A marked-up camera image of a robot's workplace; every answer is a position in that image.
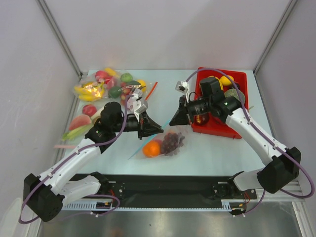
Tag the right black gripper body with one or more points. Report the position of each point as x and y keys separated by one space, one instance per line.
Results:
x=185 y=112

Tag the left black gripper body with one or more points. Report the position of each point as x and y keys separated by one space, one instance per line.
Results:
x=142 y=126

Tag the orange fake tangerine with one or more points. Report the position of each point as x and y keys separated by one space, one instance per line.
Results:
x=152 y=149

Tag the clear zip bag blue seal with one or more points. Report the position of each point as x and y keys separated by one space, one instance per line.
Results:
x=138 y=154

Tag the purple fake grapes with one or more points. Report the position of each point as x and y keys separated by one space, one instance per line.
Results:
x=171 y=143

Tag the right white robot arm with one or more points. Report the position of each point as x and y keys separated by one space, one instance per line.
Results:
x=280 y=162

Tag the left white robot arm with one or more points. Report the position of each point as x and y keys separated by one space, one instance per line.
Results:
x=47 y=193

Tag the dark red fake apple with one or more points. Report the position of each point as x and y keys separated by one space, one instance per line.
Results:
x=201 y=120

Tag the zip bag red seal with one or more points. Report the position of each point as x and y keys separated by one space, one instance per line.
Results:
x=117 y=84

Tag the yellow fake lemon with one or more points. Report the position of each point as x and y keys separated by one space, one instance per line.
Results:
x=226 y=80

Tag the green fake melon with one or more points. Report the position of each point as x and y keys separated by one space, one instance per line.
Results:
x=234 y=95

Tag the vegetable bag pink seal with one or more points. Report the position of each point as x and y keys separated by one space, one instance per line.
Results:
x=83 y=120

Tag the yellow bananas bag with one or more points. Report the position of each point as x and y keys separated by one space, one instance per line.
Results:
x=90 y=91

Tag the red plastic tray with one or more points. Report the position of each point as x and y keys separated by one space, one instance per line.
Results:
x=215 y=126

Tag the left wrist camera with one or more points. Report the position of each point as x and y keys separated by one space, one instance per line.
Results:
x=137 y=104

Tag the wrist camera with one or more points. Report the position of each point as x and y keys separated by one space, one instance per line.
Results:
x=137 y=104
x=183 y=87

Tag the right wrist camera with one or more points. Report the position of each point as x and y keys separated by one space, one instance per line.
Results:
x=183 y=87

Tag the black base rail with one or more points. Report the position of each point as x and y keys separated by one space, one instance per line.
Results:
x=176 y=192

